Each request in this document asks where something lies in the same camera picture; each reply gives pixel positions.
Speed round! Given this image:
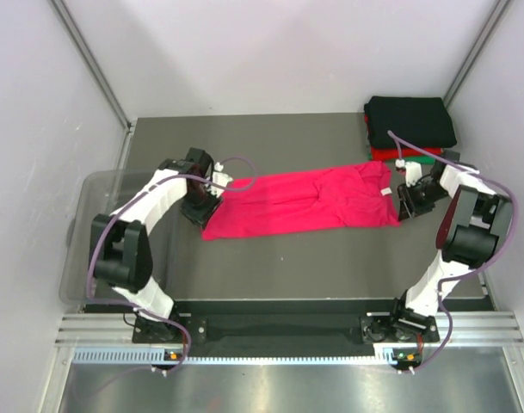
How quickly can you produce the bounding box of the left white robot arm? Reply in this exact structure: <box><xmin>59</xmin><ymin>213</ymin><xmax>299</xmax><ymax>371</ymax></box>
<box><xmin>86</xmin><ymin>148</ymin><xmax>232</xmax><ymax>342</ymax></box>

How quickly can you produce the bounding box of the aluminium frame rail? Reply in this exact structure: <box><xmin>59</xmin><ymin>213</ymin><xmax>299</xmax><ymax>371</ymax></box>
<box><xmin>55</xmin><ymin>311</ymin><xmax>524</xmax><ymax>347</ymax></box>

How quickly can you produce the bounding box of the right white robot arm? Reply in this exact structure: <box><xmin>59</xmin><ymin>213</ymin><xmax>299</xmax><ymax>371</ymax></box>
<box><xmin>387</xmin><ymin>151</ymin><xmax>514</xmax><ymax>341</ymax></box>

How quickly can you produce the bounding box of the red folded t shirt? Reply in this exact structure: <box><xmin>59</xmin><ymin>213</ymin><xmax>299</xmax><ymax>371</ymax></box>
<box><xmin>363</xmin><ymin>112</ymin><xmax>442</xmax><ymax>162</ymax></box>

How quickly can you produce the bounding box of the purple cable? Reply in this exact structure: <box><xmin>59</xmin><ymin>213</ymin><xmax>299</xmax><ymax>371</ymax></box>
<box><xmin>85</xmin><ymin>156</ymin><xmax>259</xmax><ymax>374</ymax></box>
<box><xmin>387</xmin><ymin>130</ymin><xmax>521</xmax><ymax>373</ymax></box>

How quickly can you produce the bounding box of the black folded t shirt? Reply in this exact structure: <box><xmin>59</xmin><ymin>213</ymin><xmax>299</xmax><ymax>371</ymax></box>
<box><xmin>363</xmin><ymin>96</ymin><xmax>457</xmax><ymax>150</ymax></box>

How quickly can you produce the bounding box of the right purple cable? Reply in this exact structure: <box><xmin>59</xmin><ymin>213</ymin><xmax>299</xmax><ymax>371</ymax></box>
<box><xmin>387</xmin><ymin>130</ymin><xmax>521</xmax><ymax>373</ymax></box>

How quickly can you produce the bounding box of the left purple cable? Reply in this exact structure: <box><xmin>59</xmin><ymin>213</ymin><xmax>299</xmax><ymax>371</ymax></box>
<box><xmin>85</xmin><ymin>156</ymin><xmax>259</xmax><ymax>374</ymax></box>

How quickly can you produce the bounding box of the green folded t shirt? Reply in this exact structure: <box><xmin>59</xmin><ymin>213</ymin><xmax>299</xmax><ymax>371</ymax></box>
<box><xmin>364</xmin><ymin>141</ymin><xmax>437</xmax><ymax>166</ymax></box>

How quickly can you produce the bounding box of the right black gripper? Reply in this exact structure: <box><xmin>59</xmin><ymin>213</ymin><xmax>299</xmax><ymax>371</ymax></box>
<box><xmin>397</xmin><ymin>179</ymin><xmax>451</xmax><ymax>222</ymax></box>

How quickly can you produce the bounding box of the clear plastic bin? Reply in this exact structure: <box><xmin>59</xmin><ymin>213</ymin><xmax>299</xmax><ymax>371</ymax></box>
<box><xmin>59</xmin><ymin>170</ymin><xmax>181</xmax><ymax>305</ymax></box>

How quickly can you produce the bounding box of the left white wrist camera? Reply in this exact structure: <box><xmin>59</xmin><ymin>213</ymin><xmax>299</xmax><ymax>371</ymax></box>
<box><xmin>211</xmin><ymin>162</ymin><xmax>233</xmax><ymax>191</ymax></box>

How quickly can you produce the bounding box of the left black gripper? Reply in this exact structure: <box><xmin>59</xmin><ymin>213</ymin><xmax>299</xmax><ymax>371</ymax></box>
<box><xmin>180</xmin><ymin>182</ymin><xmax>224</xmax><ymax>231</ymax></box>

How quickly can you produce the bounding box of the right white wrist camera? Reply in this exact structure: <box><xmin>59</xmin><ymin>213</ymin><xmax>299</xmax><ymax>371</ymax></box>
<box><xmin>395</xmin><ymin>159</ymin><xmax>423</xmax><ymax>188</ymax></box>

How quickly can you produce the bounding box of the pink t shirt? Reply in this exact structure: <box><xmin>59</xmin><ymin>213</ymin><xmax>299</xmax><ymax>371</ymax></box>
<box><xmin>201</xmin><ymin>161</ymin><xmax>400</xmax><ymax>241</ymax></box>

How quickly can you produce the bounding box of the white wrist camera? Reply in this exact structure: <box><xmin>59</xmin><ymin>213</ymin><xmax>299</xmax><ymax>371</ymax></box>
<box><xmin>395</xmin><ymin>159</ymin><xmax>423</xmax><ymax>188</ymax></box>
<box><xmin>211</xmin><ymin>162</ymin><xmax>233</xmax><ymax>191</ymax></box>

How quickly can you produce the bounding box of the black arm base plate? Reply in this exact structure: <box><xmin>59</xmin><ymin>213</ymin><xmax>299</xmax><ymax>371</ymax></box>
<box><xmin>127</xmin><ymin>299</ymin><xmax>439</xmax><ymax>345</ymax></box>

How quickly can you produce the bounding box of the grey slotted cable duct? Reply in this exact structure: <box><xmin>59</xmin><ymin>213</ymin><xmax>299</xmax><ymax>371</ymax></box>
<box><xmin>72</xmin><ymin>348</ymin><xmax>420</xmax><ymax>367</ymax></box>

